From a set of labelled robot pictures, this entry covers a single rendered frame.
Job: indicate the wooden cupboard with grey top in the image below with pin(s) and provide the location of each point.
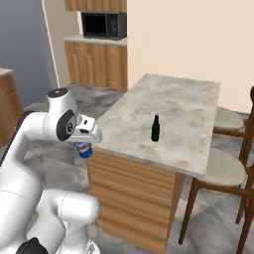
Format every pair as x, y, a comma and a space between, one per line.
8, 105

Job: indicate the dark green glass bottle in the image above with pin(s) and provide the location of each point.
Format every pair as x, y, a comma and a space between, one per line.
155, 129

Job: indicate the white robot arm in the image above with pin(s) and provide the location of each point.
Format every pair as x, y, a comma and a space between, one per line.
26, 195

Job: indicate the wooden wall cupboard run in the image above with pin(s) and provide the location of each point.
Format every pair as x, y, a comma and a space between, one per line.
95, 5

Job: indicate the wooden stool with grey seat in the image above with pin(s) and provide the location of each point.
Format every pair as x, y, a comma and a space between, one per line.
218, 185
236, 124

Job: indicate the blue soda can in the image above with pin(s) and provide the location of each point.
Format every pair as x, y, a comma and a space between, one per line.
84, 150

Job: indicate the wooden dining counter island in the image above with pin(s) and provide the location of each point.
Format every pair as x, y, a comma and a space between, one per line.
155, 139

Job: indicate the black microwave oven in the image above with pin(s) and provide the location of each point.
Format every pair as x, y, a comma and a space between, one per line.
104, 25

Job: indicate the wooden base cupboard run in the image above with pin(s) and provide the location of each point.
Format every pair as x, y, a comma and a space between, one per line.
96, 63

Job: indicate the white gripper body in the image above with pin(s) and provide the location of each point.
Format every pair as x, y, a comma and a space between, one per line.
87, 133

